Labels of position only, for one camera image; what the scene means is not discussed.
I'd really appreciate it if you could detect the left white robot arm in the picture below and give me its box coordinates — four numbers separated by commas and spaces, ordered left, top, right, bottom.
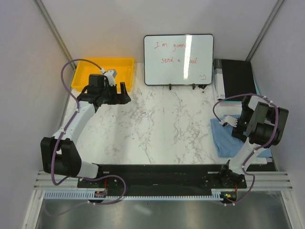
41, 70, 131, 187

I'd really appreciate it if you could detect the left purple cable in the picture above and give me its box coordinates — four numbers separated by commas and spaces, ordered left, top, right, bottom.
44, 59, 127, 217

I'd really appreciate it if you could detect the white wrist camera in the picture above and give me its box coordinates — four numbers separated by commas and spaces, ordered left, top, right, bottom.
219, 115, 238, 127
100, 68, 117, 86

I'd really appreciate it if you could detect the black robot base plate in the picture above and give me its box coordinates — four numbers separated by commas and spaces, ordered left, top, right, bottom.
50, 163, 248, 191

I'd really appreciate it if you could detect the yellow plastic tray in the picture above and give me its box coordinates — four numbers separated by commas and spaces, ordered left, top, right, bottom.
71, 57, 135, 93

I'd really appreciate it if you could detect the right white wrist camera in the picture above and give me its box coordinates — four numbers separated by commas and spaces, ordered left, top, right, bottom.
219, 115, 238, 127

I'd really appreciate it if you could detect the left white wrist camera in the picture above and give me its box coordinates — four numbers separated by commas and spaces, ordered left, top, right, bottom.
100, 68, 117, 86

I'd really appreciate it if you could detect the blue long sleeve shirt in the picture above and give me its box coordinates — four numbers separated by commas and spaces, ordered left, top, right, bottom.
210, 114, 271, 158

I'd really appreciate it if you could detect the black binder folder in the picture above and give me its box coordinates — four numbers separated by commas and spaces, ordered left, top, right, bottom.
213, 59, 258, 100

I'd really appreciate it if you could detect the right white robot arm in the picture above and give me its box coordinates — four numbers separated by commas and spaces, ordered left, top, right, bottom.
227, 94, 289, 174

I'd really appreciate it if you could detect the small whiteboard with red writing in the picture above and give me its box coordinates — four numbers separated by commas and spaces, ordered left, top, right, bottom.
143, 34, 214, 86

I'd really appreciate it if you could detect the white slotted cable duct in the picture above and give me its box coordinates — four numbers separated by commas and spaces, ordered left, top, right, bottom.
43, 189, 224, 201

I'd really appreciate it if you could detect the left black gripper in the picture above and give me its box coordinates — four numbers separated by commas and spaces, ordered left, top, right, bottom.
100, 83, 131, 105

